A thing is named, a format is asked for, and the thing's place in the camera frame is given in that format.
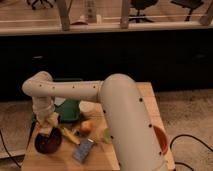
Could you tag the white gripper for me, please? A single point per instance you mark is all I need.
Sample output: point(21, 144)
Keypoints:
point(47, 123)

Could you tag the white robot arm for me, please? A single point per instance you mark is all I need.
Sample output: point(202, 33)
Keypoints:
point(132, 133)

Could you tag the dark purple bowl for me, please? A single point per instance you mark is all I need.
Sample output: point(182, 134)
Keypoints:
point(48, 144)

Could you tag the orange red bowl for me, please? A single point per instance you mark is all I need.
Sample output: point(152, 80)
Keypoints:
point(162, 139)

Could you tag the white cloth in tray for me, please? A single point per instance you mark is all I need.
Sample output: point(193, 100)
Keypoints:
point(59, 101)

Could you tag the green plastic tray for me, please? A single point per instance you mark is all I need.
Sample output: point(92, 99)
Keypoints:
point(68, 112)

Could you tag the blue sponge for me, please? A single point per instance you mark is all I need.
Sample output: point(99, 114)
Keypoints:
point(82, 151)

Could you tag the metal fork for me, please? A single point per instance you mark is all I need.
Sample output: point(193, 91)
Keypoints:
point(83, 137)

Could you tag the green plastic cup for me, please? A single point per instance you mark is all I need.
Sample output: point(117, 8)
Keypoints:
point(106, 136)

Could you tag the black office chair left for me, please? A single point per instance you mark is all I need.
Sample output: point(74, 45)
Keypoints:
point(35, 4)

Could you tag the black office chair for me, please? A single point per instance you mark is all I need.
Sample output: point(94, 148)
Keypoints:
point(35, 4)
point(141, 5)

